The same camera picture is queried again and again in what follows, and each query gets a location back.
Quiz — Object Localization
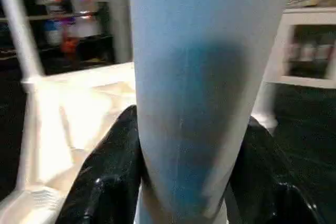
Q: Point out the white plastic table top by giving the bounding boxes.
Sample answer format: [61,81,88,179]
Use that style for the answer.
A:
[0,62,279,224]

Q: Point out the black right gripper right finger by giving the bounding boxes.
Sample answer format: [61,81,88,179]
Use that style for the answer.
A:
[228,116,326,224]

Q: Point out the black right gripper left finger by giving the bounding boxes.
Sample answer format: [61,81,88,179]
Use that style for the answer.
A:
[55,105,145,224]

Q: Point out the white glass-door cabinet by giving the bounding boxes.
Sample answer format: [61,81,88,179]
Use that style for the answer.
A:
[262,8,336,89]

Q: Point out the black work mat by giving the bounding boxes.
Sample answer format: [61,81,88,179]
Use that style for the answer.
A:
[0,59,336,224]

